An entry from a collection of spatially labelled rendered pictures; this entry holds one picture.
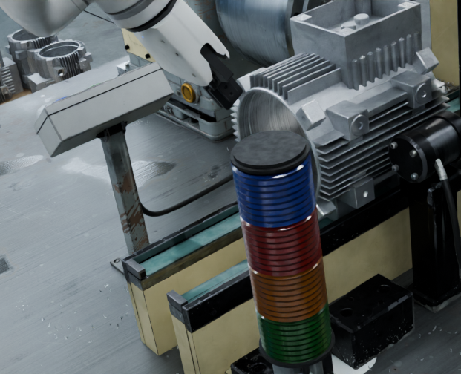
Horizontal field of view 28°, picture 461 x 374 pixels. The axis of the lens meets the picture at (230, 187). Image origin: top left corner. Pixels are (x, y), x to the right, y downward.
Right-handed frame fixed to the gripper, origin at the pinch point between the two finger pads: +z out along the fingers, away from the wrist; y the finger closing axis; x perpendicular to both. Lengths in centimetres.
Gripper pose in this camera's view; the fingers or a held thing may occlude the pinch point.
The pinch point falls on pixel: (223, 89)
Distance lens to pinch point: 111.6
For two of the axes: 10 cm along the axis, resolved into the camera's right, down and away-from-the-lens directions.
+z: 5.2, 5.4, 6.6
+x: 6.2, -7.7, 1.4
